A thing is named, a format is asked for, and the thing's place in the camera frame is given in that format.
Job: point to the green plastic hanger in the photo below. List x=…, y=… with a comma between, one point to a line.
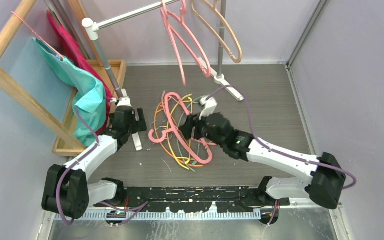
x=180, y=149

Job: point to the white garment rack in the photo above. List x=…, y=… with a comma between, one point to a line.
x=91, y=28

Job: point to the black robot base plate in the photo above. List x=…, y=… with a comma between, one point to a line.
x=192, y=204

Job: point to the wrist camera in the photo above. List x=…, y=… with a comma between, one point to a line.
x=124, y=100
x=208, y=105

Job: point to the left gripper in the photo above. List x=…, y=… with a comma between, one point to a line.
x=140, y=125

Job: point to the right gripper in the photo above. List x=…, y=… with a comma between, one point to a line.
x=187, y=127

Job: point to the pink red cloth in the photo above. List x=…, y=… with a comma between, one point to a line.
x=76, y=56

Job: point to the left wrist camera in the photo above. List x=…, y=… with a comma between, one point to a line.
x=124, y=100

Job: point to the wooden drying rack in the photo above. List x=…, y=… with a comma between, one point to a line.
x=66, y=145

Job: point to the teal cloth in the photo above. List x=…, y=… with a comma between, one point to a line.
x=83, y=132

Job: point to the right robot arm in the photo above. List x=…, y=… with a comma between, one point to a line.
x=317, y=178

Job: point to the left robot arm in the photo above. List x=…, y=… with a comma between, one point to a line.
x=67, y=191

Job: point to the pink plastic hanger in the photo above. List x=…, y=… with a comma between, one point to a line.
x=165, y=19
x=203, y=66
x=175, y=99

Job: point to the beige plastic hanger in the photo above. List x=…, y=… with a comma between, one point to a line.
x=218, y=8

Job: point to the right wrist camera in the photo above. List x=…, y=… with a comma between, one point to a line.
x=208, y=105

